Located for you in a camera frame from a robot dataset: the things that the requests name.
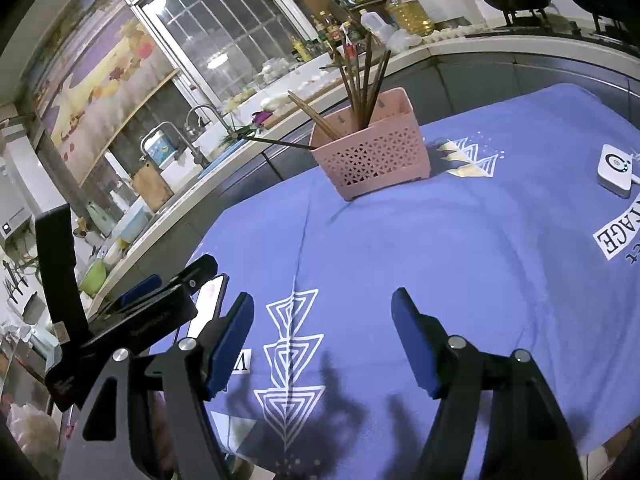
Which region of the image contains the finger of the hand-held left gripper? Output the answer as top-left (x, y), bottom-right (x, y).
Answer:
top-left (95, 273), bottom-right (163, 318)
top-left (90, 254), bottom-right (219, 326)

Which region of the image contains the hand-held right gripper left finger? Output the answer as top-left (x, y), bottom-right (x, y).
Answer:
top-left (59, 291), bottom-right (256, 480)

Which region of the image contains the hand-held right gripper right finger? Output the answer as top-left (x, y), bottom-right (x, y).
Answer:
top-left (391, 287), bottom-right (586, 480)

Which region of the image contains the dark reddish chopstick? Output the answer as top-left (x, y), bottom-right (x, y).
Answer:
top-left (244, 132), bottom-right (317, 151)

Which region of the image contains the pink perforated plastic basket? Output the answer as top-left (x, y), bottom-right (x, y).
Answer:
top-left (309, 87), bottom-right (432, 202)

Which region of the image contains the brown wooden chopstick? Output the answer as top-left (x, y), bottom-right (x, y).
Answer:
top-left (287, 91), bottom-right (341, 138)
top-left (292, 91), bottom-right (346, 137)

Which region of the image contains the bundle of wooden chopsticks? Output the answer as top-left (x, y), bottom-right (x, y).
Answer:
top-left (330, 35), bottom-right (366, 126)

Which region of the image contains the black chopstick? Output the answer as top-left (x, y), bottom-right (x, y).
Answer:
top-left (360, 34), bottom-right (375, 127)
top-left (367, 50), bottom-right (393, 126)

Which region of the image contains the smartphone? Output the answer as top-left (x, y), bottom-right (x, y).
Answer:
top-left (185, 273), bottom-right (230, 341)

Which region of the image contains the green bowl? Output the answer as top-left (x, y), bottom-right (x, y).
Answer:
top-left (79, 260), bottom-right (108, 297)

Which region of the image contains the wooden cutting board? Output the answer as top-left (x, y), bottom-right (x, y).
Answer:
top-left (131, 162), bottom-right (175, 212)

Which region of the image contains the white sink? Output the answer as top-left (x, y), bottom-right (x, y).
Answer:
top-left (160, 122), bottom-right (236, 193)

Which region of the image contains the blue printed cloth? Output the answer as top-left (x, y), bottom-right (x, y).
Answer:
top-left (145, 82), bottom-right (640, 480)

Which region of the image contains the angular metal faucet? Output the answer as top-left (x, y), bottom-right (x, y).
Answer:
top-left (140, 121), bottom-right (211, 168)

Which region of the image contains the blue label box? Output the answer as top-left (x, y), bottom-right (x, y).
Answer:
top-left (145, 130), bottom-right (178, 166)

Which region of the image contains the translucent plastic bag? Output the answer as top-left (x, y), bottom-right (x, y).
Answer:
top-left (7, 400), bottom-right (61, 461)

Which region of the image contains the curved metal faucet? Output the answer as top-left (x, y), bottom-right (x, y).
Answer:
top-left (185, 104), bottom-right (236, 138)

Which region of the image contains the barred window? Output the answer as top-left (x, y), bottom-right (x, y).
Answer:
top-left (112, 0), bottom-right (321, 106)

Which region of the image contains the white square device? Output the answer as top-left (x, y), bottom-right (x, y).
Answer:
top-left (596, 144), bottom-right (640, 198)

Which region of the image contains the group of condiment bottles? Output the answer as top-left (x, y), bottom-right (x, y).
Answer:
top-left (290, 7), bottom-right (368, 63)

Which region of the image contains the grey kitchen counter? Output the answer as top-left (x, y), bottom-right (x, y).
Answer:
top-left (95, 25), bottom-right (640, 311)

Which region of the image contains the white plastic jug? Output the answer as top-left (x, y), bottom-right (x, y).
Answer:
top-left (360, 10), bottom-right (396, 43)

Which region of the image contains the yellow cooking oil bottle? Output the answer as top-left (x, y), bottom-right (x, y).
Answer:
top-left (387, 0), bottom-right (436, 37)

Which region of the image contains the colourful wall poster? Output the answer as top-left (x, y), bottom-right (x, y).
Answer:
top-left (25, 0), bottom-right (181, 186)

